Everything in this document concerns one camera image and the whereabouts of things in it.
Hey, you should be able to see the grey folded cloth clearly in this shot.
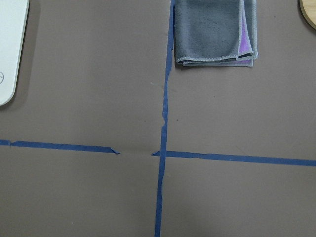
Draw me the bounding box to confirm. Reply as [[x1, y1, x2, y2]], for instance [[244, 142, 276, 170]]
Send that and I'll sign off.
[[174, 0, 258, 67]]

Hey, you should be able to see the white rabbit tray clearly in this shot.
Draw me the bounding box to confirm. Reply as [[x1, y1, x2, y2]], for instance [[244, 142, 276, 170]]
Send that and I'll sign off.
[[0, 0, 29, 105]]

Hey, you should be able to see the wooden mug stand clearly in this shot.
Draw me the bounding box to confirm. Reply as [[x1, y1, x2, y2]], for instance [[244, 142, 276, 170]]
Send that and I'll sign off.
[[299, 0, 316, 29]]

